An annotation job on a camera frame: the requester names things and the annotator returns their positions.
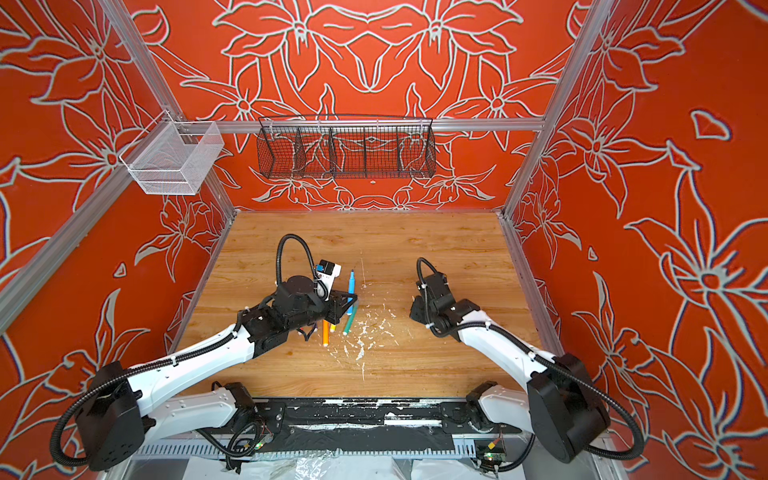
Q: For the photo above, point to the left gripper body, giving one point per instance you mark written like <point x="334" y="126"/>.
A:
<point x="331" y="310"/>

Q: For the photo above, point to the white mesh basket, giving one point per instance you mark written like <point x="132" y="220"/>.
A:
<point x="170" y="157"/>

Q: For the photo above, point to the green highlighter pen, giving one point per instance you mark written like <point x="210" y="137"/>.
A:
<point x="350" y="321"/>

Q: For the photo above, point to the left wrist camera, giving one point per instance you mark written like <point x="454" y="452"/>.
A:
<point x="326" y="273"/>

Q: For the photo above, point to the blue highlighter pen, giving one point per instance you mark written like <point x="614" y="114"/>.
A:
<point x="351" y="289"/>

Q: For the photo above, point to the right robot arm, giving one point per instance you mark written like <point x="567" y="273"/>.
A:
<point x="562" y="407"/>

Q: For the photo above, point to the black wire basket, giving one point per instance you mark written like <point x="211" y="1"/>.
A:
<point x="346" y="147"/>

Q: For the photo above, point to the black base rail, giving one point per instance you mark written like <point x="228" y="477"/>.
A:
<point x="364" y="426"/>

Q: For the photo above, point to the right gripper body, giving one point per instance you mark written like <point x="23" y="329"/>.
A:
<point x="425" y="311"/>

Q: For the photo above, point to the orange highlighter pen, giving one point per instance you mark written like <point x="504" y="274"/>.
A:
<point x="325" y="333"/>

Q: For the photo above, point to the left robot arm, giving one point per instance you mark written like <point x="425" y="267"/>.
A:
<point x="111" y="419"/>

